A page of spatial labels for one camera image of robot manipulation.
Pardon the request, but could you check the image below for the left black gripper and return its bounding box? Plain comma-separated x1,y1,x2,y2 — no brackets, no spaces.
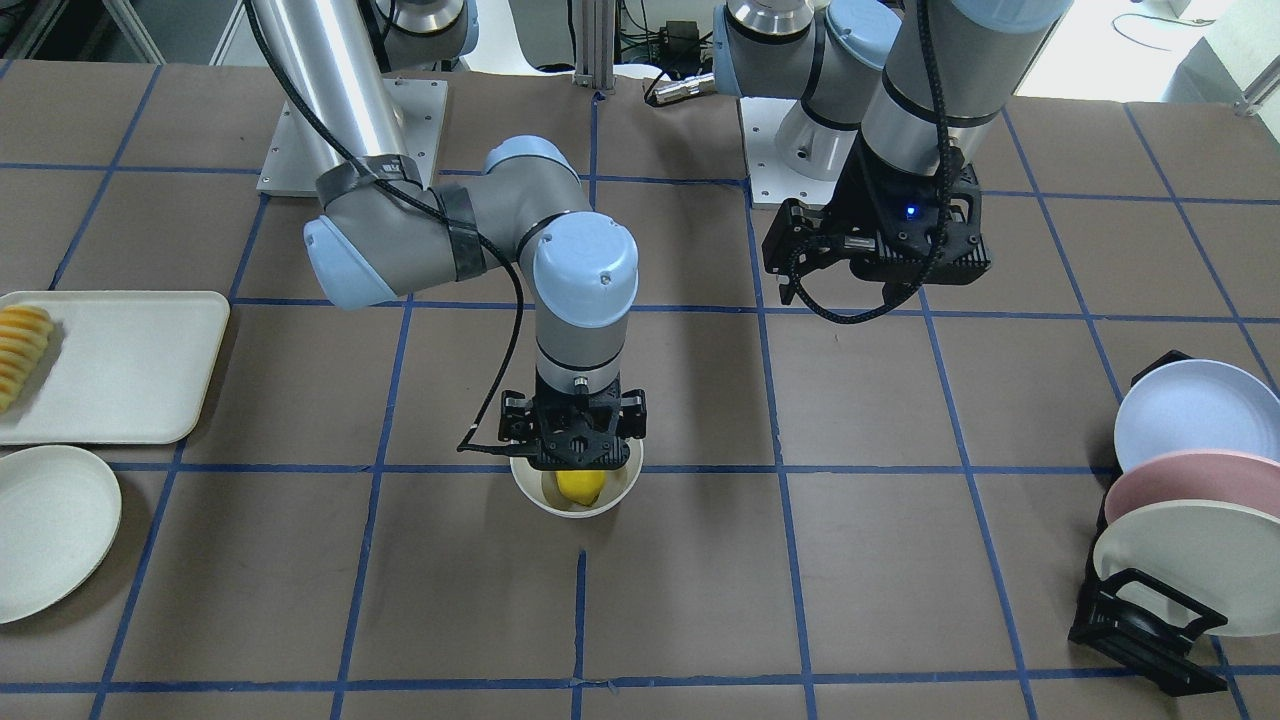
762,140,992,306

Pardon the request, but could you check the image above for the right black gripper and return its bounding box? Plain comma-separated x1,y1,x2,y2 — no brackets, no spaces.
498,388,646,471

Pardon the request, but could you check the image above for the white ceramic bowl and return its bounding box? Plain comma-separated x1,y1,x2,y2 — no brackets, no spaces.
509,439,645,518

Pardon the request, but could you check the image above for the yellow lemon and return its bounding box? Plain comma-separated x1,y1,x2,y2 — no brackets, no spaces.
556,469,609,507

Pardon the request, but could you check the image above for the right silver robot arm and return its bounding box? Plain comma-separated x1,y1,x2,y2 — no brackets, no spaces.
244,1,646,471

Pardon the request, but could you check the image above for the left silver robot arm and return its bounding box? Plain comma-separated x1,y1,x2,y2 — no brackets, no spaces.
712,1,1070,313

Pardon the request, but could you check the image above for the white plastic chair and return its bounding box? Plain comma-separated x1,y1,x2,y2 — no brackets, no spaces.
463,1,584,76

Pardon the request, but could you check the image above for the light blue plate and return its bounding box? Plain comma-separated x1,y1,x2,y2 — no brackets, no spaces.
1114,359,1279,471

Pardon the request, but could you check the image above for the cream rectangular tray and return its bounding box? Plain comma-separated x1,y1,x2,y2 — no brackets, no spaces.
1,290,230,446

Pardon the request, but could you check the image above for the black dish rack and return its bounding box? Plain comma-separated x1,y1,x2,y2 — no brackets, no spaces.
1068,350,1228,697

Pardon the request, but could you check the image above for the pink plate in rack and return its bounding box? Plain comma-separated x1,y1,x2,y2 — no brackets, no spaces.
1103,448,1279,521

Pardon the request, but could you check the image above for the cream round plate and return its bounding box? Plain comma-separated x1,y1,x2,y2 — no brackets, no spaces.
1,445,122,624

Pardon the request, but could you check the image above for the beige plate in rack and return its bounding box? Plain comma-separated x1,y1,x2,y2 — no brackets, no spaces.
1092,500,1279,637

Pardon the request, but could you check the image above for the sliced yellow mango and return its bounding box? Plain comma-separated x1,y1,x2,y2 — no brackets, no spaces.
1,304,54,413

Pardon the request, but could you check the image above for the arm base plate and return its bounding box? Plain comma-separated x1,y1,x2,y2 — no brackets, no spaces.
256,78,448,199
739,97,858,208

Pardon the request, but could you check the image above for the aluminium frame post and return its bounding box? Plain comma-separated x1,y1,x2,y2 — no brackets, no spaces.
570,0,617,96

